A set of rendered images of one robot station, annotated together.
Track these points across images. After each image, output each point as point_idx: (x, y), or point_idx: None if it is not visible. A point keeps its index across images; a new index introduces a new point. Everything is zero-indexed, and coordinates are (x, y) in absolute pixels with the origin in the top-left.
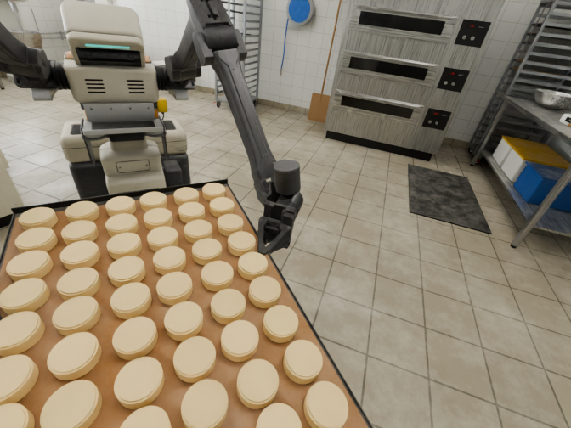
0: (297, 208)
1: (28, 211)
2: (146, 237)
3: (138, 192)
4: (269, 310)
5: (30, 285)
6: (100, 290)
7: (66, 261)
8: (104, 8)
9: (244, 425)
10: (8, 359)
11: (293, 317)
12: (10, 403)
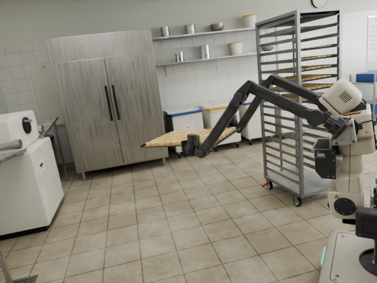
0: (185, 149)
1: (234, 127)
2: None
3: (229, 135)
4: (171, 141)
5: (211, 129)
6: None
7: None
8: (336, 82)
9: None
10: (199, 129)
11: (166, 142)
12: (193, 131)
